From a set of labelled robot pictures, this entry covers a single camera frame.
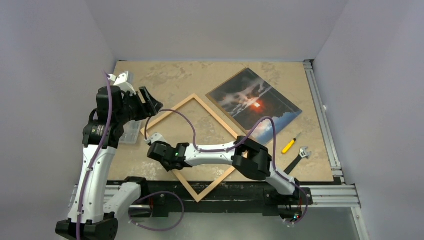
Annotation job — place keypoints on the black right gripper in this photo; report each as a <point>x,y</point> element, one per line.
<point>157,151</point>

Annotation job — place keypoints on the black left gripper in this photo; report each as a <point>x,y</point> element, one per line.
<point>146,108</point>

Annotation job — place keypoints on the wooden picture frame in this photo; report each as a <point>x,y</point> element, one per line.
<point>200,154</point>

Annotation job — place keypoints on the sunset landscape photo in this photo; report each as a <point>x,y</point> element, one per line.
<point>276,106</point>

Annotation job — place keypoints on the yellow handled screwdriver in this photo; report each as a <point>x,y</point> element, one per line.
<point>290,144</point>

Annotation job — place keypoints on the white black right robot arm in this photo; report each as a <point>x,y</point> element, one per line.
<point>247,156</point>

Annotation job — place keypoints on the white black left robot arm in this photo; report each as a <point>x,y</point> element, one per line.
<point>91,217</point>

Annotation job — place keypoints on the clear plastic screw box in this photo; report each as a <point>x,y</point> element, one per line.
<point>132,128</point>

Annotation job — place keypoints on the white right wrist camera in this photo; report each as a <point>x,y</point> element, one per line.
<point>155,137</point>

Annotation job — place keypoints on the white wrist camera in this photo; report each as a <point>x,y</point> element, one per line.
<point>124,81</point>
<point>155,137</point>

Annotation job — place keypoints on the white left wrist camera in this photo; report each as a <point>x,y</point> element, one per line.
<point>124,81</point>

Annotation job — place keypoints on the aluminium front rail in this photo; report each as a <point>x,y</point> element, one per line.
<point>344,196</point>

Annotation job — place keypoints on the aluminium side rail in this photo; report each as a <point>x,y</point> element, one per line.
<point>320,109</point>

